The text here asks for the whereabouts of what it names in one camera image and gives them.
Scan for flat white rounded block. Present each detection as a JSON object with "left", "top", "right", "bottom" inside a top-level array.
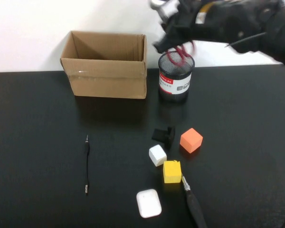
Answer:
[{"left": 136, "top": 189, "right": 162, "bottom": 219}]

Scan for black mesh pen holder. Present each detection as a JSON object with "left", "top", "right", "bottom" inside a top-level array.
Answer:
[{"left": 158, "top": 51, "right": 195, "bottom": 103}]

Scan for small white cube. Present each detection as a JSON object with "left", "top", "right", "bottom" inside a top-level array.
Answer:
[{"left": 148, "top": 144, "right": 167, "bottom": 167}]

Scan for orange foam cube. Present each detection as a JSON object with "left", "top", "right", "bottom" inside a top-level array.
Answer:
[{"left": 180, "top": 127, "right": 203, "bottom": 154}]

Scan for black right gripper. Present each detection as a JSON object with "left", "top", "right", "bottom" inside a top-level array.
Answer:
[{"left": 152, "top": 0, "right": 205, "bottom": 54}]

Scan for black plastic bracket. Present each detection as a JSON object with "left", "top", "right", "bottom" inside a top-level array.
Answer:
[{"left": 151, "top": 125, "right": 176, "bottom": 150}]

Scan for yellow foam cube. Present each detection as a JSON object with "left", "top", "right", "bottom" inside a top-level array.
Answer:
[{"left": 162, "top": 160, "right": 182, "bottom": 184}]

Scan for black flexible bit extension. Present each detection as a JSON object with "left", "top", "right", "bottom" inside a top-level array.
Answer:
[{"left": 84, "top": 134, "right": 91, "bottom": 195}]

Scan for red-handled scissors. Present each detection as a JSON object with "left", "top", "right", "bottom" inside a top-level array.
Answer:
[{"left": 167, "top": 40, "right": 197, "bottom": 70}]

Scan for black-handled screwdriver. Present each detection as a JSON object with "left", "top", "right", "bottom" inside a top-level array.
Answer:
[{"left": 181, "top": 175, "right": 208, "bottom": 228}]

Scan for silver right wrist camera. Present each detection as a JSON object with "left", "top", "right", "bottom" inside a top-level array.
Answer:
[{"left": 149, "top": 0, "right": 180, "bottom": 19}]

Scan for open brown cardboard box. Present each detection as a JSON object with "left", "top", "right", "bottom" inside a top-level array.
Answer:
[{"left": 60, "top": 30, "right": 148, "bottom": 100}]

